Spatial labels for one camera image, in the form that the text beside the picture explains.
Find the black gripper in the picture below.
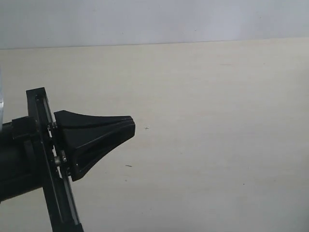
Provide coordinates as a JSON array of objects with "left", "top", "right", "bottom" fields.
[{"left": 0, "top": 87, "right": 135, "bottom": 232}]

